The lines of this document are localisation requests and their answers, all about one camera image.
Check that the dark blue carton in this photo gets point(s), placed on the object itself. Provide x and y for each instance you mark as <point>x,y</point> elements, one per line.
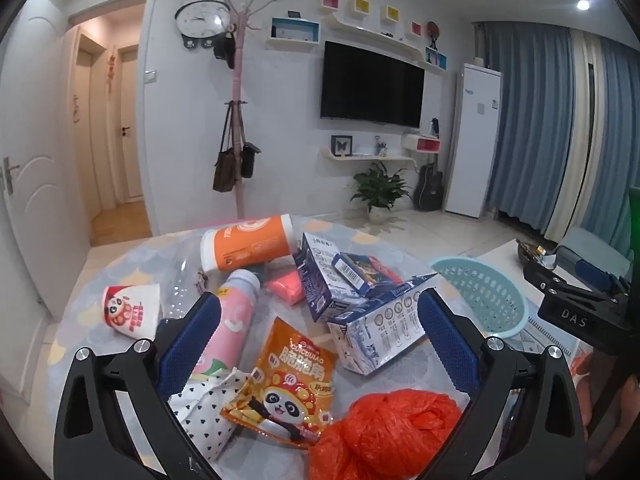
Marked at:
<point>312,280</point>

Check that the yellow wall cube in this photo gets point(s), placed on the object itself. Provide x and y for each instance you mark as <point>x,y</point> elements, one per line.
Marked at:
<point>362,6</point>
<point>393,14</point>

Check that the panda print paper cup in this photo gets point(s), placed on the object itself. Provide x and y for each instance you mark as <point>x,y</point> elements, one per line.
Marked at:
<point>132,310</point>

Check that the white low wall shelf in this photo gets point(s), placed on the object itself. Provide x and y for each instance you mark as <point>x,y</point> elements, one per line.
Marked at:
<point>370,158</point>

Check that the blue wall cube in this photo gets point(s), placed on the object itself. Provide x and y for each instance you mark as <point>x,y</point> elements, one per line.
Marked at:
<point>436,57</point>

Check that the panda wall clock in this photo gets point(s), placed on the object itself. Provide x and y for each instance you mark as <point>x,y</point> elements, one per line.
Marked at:
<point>200,17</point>

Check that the hallway door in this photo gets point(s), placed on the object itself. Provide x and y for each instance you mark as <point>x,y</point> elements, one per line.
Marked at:
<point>132,110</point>

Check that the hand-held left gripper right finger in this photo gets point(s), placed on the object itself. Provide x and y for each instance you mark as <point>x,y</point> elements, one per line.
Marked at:
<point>447,340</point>

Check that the pink wall cube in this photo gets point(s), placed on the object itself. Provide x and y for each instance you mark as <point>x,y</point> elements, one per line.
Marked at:
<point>331,1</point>
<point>416,28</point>

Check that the dark bottle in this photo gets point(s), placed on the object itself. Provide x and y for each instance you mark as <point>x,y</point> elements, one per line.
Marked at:
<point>434,127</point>

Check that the wall television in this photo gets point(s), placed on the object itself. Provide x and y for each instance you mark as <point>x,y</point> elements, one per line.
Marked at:
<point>372,85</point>

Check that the pink coat rack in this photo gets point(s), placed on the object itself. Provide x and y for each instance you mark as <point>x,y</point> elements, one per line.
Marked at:
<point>239,85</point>

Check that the ceiling light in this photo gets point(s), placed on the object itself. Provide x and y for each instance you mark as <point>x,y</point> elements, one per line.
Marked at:
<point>582,5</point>

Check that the small black handbag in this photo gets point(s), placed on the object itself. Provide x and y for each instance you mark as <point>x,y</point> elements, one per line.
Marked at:
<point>247,160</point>

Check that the blue open wall box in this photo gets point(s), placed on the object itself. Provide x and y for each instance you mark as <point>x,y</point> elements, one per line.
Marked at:
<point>295,22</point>

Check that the heart print paper bag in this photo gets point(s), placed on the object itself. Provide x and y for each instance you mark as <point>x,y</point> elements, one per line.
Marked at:
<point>205,420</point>

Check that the black guitar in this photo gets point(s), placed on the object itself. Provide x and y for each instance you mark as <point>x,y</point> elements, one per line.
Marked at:
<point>429,190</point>

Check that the orange panda snack bag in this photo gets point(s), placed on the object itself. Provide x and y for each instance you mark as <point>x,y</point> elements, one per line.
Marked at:
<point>290,365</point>

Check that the clear plastic bottle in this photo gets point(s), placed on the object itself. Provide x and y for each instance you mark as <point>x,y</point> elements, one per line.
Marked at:
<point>185,280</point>

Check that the pink bottle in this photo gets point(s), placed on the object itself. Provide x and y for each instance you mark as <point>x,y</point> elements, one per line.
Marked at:
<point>235,320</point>

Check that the person's right hand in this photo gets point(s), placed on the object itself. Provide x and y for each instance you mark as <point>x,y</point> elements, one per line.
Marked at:
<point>584,400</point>

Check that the black camera bag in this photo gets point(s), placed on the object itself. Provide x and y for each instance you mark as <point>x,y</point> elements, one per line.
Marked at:
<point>222,50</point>

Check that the orange and white canister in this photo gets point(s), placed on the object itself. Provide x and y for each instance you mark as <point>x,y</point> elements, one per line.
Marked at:
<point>250,242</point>

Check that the white and blue carton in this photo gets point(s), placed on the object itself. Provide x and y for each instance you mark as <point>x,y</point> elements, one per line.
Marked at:
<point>380,330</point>

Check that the orange plastic bag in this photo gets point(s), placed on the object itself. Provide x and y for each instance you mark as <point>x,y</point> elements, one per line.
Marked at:
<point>380,435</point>

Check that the butterfly picture frame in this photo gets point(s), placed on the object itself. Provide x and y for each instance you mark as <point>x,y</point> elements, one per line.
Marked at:
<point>341,145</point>

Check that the small shelf figurines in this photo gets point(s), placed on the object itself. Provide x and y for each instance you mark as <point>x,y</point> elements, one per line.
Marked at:
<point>381,147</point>

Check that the white and pink drawer box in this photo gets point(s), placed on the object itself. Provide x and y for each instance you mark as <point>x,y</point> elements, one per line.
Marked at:
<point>422,144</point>

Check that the red round fan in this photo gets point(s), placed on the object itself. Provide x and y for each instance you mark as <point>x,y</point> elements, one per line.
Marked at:
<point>433,30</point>

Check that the red hanging ornament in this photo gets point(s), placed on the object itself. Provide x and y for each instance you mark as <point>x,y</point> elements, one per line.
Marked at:
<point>112,70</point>

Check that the beige curtain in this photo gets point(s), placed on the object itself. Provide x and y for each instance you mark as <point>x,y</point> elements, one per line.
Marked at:
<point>575,150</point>

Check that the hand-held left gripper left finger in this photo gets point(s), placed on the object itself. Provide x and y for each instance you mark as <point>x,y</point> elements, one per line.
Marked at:
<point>192,340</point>

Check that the white standing air conditioner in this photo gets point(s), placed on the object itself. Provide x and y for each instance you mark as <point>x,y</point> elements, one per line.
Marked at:
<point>472,145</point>

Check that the small blue printed box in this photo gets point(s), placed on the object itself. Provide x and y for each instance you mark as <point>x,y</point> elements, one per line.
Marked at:
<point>360,270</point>

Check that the white room door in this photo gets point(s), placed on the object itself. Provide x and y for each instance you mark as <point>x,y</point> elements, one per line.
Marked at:
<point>35,110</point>

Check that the white curved wall shelf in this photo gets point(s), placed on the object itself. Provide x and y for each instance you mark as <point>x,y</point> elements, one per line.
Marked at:
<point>380,35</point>

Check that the dark snack bowl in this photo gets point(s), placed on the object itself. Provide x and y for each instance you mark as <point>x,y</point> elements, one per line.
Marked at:
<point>535,254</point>

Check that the grey blue sofa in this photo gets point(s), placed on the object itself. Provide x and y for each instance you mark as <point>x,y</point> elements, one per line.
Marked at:
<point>590,245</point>

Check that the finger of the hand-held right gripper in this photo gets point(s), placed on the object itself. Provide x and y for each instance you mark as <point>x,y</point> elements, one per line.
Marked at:
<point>595,274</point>
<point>537,270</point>

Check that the blue curtain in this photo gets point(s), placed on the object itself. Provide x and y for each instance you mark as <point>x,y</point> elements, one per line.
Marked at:
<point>525,125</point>
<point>617,135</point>

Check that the teal plastic basket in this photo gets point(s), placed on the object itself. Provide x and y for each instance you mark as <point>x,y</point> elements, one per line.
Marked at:
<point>480,285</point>

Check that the potted green plant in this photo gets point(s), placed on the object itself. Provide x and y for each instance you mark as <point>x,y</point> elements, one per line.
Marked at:
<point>380,185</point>

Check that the brown tote bag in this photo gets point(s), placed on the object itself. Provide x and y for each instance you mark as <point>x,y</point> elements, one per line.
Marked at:
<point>225,170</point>

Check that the pink packet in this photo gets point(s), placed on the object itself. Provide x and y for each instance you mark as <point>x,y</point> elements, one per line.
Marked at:
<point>286,285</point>

